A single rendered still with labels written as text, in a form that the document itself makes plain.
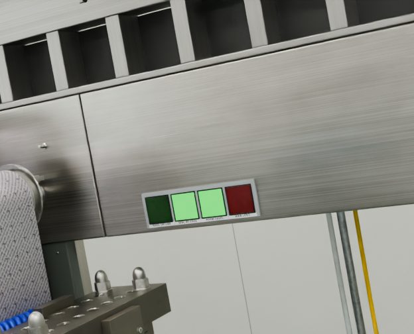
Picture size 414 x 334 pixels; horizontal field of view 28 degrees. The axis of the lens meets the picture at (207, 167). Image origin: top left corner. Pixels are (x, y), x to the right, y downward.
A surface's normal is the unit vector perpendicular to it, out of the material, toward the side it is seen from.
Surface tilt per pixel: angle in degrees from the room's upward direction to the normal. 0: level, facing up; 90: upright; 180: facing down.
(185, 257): 90
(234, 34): 90
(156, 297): 90
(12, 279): 90
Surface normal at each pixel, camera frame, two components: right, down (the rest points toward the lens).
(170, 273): -0.47, 0.13
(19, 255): 0.87, -0.13
